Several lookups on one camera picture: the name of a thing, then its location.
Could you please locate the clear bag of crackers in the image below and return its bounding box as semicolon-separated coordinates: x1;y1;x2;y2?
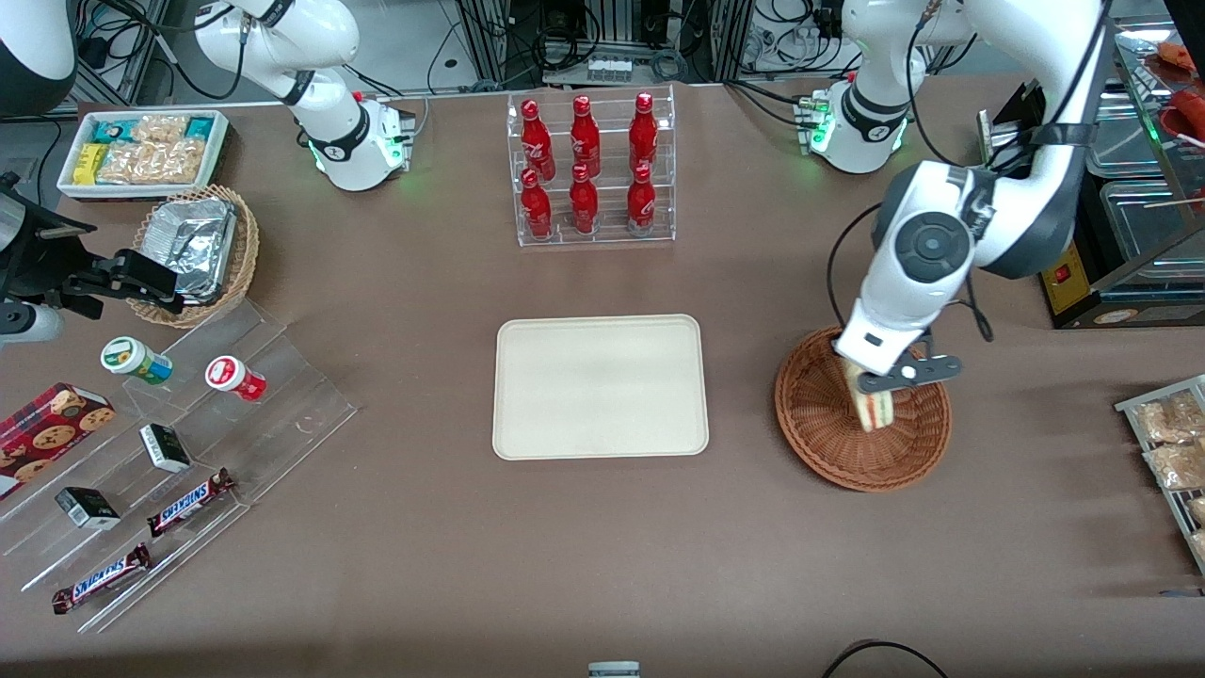
132;113;189;144
99;139;208;186

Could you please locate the red cola bottle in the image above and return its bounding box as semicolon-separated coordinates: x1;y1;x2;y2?
629;91;658;175
570;163;600;234
521;99;556;180
570;95;602;178
521;168;554;239
627;160;657;234

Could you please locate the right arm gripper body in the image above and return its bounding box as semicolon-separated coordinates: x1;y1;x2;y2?
0;193;97;307

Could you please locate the clear acrylic bottle rack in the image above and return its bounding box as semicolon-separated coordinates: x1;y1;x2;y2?
506;85;677;248

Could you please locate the stainless steel food pan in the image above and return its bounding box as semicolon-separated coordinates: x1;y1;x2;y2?
1100;177;1205;276
1085;88;1174;180

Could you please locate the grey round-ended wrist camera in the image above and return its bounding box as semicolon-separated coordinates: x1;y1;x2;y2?
0;301;65;345

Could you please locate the small black carton box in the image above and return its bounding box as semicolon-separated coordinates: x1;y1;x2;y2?
139;423;192;474
55;486;121;530

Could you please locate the clear acrylic stepped shelf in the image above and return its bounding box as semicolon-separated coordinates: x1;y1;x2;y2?
0;297;359;634

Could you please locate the triangular white bread sandwich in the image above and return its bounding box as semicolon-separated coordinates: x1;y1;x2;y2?
844;361;895;433

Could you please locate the red chocolate chip cookie box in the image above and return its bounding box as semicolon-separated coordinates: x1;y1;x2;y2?
0;381;116;500

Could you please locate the Snickers chocolate bar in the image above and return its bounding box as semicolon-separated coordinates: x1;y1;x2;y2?
52;543;153;615
146;468;236;538

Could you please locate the light tan wicker basket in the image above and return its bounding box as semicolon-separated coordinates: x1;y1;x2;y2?
127;184;260;329

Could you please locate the silver foil container stack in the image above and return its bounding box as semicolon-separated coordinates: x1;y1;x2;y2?
141;198;236;302

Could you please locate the grey wire display rack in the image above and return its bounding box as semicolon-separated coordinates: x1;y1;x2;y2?
1116;375;1205;575

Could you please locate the white plastic snack bin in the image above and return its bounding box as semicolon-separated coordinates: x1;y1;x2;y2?
56;108;232;203

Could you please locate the aluminium frame post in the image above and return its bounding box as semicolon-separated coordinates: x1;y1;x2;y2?
458;0;506;90
713;0;754;84

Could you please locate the cream rectangular serving tray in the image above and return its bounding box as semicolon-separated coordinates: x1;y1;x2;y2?
492;314;710;461

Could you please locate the red food item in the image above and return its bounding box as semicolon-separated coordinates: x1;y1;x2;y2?
1165;87;1205;138

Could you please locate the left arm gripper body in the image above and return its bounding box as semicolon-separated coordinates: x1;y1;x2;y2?
833;311;938;378

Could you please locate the red lid small jar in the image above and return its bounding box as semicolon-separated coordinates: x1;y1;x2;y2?
205;356;267;403

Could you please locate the round brown wicker basket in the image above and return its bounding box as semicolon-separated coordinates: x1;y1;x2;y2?
774;325;953;493

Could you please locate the green lid sunflower jar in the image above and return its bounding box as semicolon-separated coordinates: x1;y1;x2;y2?
102;336;173;385

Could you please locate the black looped cable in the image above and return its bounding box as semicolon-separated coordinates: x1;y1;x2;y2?
822;639;949;678

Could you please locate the black food warmer yellow panel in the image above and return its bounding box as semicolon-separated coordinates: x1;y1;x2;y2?
979;14;1205;331

